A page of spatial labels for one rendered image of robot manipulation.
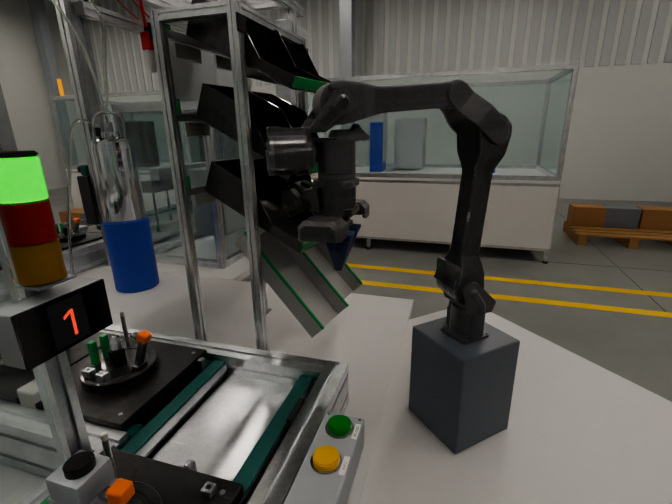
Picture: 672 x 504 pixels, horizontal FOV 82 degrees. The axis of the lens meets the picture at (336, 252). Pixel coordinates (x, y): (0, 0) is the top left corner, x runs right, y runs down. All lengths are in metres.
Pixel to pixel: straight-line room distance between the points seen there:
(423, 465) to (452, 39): 8.80
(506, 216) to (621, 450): 3.81
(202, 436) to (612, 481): 0.71
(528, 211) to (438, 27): 5.54
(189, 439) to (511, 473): 0.57
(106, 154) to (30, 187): 1.00
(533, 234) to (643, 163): 5.24
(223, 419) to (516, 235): 4.16
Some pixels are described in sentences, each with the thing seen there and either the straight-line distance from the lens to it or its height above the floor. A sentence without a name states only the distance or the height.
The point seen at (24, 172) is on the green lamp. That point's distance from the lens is 0.56.
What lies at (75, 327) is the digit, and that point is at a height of 1.19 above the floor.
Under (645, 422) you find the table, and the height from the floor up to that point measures 0.86.
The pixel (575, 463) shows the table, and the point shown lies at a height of 0.86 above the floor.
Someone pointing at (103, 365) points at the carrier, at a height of 0.99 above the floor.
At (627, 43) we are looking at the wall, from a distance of 9.53.
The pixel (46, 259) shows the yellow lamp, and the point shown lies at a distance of 0.58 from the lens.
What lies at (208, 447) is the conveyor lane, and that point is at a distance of 0.77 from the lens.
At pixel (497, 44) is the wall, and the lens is 9.21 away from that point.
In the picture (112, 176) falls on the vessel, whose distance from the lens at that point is 1.55.
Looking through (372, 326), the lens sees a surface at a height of 0.86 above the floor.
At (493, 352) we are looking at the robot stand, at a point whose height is 1.06.
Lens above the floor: 1.43
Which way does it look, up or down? 18 degrees down
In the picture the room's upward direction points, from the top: 1 degrees counter-clockwise
